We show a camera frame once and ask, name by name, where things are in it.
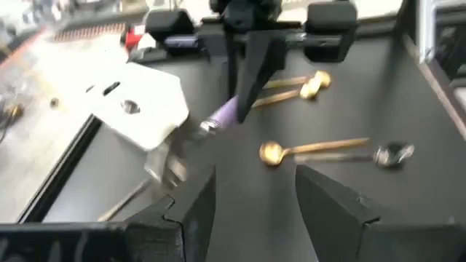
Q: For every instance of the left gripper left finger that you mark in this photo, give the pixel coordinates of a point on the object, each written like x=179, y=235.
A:
x=198, y=211

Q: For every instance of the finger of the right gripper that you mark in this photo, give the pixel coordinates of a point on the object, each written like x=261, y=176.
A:
x=233, y=65
x=260, y=62

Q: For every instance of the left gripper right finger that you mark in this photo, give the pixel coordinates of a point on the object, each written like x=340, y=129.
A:
x=327, y=218

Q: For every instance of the gold spoon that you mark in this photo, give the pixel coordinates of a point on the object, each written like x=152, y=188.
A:
x=272, y=153
x=123, y=201
x=322, y=78
x=309, y=90

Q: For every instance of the slim silver spoon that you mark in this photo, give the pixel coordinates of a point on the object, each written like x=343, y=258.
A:
x=393, y=154

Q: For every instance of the black table mat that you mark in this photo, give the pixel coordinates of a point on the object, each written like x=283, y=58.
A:
x=255, y=218

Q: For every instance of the white plastic bin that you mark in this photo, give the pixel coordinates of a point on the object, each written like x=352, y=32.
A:
x=145, y=91

